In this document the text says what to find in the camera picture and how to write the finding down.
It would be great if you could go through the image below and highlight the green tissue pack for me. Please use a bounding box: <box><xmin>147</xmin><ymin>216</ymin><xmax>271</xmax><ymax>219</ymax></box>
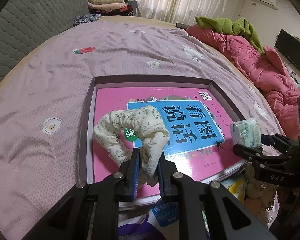
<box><xmin>230</xmin><ymin>118</ymin><xmax>262</xmax><ymax>148</ymax></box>

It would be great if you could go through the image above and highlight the yellow white wipes pack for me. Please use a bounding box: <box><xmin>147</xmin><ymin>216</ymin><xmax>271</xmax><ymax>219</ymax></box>
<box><xmin>221</xmin><ymin>173</ymin><xmax>248</xmax><ymax>203</ymax></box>

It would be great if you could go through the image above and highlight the small tan teddy bear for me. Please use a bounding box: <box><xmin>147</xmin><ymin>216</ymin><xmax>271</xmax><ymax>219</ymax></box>
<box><xmin>245</xmin><ymin>163</ymin><xmax>277</xmax><ymax>210</ymax></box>

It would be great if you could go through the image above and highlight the cream floral scrunchie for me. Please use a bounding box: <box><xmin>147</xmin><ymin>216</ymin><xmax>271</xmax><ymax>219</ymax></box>
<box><xmin>93</xmin><ymin>106</ymin><xmax>170</xmax><ymax>187</ymax></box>

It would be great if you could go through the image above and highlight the cartoon print wipes pack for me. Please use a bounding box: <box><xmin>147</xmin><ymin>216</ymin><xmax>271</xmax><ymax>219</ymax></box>
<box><xmin>118</xmin><ymin>200</ymin><xmax>179</xmax><ymax>240</ymax></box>

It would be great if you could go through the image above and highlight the peach makeup sponge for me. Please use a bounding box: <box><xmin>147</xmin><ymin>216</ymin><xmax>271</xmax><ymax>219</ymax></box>
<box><xmin>244</xmin><ymin>198</ymin><xmax>261</xmax><ymax>216</ymax></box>

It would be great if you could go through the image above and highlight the person's right hand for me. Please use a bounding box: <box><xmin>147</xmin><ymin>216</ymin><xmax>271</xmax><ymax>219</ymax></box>
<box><xmin>277</xmin><ymin>186</ymin><xmax>300</xmax><ymax>226</ymax></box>

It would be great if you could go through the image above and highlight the dark shallow cardboard box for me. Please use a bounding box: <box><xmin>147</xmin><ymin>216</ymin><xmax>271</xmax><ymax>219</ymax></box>
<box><xmin>78</xmin><ymin>75</ymin><xmax>245</xmax><ymax>184</ymax></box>

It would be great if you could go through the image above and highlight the pink and blue book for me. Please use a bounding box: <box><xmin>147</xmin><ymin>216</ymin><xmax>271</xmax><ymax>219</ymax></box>
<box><xmin>92</xmin><ymin>87</ymin><xmax>247</xmax><ymax>201</ymax></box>

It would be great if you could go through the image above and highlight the pink red quilted duvet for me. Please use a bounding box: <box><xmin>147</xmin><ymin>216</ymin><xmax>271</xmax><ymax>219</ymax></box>
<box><xmin>186</xmin><ymin>25</ymin><xmax>300</xmax><ymax>140</ymax></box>

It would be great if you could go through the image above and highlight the black flat screen television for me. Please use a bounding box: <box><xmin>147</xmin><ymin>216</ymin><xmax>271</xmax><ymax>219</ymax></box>
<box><xmin>275</xmin><ymin>29</ymin><xmax>300</xmax><ymax>71</ymax></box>

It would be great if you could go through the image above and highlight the purple strawberry print bedspread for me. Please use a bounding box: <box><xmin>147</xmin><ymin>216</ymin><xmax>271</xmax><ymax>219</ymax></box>
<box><xmin>0</xmin><ymin>21</ymin><xmax>283</xmax><ymax>239</ymax></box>

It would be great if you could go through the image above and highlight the green fleece blanket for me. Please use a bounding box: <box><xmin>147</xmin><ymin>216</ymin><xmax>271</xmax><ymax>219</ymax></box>
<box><xmin>196</xmin><ymin>16</ymin><xmax>264</xmax><ymax>54</ymax></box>

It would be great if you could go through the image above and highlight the dark patterned cloth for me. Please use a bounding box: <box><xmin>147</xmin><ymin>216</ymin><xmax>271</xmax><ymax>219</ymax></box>
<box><xmin>73</xmin><ymin>14</ymin><xmax>101</xmax><ymax>27</ymax></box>

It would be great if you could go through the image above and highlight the stack of folded clothes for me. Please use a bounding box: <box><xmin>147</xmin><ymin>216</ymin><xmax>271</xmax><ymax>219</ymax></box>
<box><xmin>88</xmin><ymin>0</ymin><xmax>137</xmax><ymax>16</ymax></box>

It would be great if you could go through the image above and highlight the grey quilted headboard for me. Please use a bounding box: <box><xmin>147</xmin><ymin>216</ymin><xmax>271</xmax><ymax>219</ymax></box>
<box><xmin>0</xmin><ymin>0</ymin><xmax>89</xmax><ymax>82</ymax></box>

